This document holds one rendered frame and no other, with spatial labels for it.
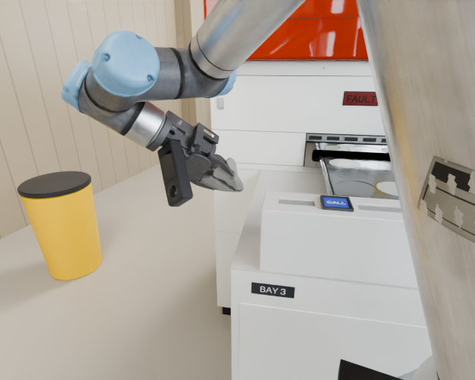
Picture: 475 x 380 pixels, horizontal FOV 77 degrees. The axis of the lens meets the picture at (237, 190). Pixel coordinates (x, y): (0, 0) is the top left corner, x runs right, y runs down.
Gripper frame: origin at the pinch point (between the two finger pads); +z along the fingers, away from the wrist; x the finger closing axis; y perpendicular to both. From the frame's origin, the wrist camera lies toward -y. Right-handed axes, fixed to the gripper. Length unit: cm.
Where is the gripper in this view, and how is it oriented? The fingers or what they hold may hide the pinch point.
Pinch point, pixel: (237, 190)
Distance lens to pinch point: 62.7
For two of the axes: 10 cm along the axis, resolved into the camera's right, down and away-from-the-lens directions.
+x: -6.6, 4.4, 6.1
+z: 7.5, 4.5, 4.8
